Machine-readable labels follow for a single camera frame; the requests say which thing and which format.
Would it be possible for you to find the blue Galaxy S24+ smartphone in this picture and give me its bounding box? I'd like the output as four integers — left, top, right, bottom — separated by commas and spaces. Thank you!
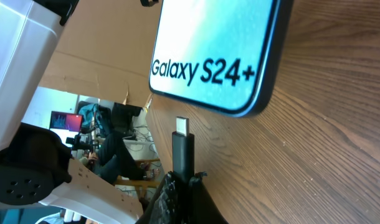
149, 0, 293, 117

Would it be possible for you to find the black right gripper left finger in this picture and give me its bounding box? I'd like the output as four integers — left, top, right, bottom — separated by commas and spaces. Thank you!
140, 171, 186, 224

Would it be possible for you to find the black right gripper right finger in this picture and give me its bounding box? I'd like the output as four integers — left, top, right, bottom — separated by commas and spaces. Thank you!
188, 172, 228, 224

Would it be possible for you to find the seated person in background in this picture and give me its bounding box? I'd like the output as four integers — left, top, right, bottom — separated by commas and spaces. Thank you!
79, 131, 161, 185

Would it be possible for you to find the black USB charging cable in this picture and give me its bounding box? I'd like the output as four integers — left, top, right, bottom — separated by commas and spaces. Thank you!
171, 116, 196, 184

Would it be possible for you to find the brown cardboard panel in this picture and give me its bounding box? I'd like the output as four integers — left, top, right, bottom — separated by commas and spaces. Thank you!
39, 0, 162, 107

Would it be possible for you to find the computer monitor in background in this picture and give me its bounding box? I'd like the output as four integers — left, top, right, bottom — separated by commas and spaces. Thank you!
49, 111, 83, 133

